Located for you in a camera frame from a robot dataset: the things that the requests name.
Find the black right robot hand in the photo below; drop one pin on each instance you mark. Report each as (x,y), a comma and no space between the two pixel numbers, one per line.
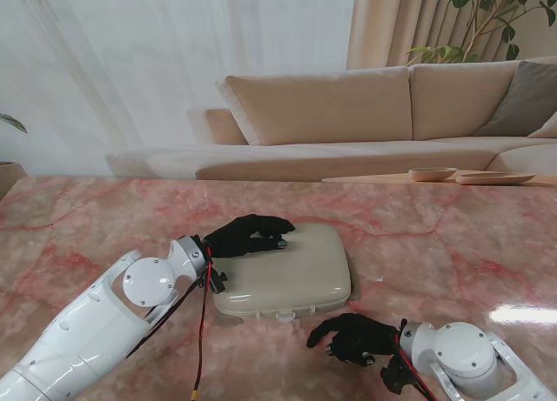
(354,336)

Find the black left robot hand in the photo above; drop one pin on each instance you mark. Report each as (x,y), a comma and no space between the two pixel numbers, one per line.
(243,240)

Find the beige hard-shell suitcase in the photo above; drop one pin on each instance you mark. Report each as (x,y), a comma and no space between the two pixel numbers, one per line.
(300,270)

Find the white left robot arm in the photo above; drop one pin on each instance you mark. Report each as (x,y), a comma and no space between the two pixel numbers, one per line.
(100,322)

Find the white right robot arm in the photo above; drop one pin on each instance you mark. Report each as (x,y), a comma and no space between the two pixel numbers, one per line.
(461,362)

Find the light wooden coffee table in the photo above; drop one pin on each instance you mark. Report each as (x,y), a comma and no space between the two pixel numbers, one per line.
(391,179)

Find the round wooden bowl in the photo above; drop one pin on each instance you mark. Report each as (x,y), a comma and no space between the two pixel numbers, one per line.
(433,174)

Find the white sheer curtain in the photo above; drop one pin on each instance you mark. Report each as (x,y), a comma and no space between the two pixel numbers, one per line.
(130,70)

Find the oval wooden tray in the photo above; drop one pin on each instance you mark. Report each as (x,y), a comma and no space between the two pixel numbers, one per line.
(496,178)

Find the potted plant with beige pot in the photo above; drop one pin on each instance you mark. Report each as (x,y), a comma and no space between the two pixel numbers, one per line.
(8,172)

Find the beige sofa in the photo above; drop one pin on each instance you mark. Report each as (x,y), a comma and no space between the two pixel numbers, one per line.
(457,92)

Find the beige pleated curtain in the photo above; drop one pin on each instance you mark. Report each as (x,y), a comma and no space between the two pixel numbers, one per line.
(391,22)

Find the tall green leafy plant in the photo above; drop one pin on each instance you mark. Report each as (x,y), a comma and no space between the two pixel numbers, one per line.
(439,53)

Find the cream cushion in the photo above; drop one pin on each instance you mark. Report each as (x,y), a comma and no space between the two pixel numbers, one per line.
(546,129)

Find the grey-brown cushion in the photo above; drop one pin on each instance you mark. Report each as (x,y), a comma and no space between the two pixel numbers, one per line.
(522,101)

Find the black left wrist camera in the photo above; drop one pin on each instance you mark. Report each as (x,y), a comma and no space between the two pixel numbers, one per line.
(217,281)

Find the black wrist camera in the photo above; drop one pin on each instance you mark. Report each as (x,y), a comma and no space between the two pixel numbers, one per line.
(398,375)
(217,281)

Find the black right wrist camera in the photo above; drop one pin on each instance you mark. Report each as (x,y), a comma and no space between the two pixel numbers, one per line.
(398,375)

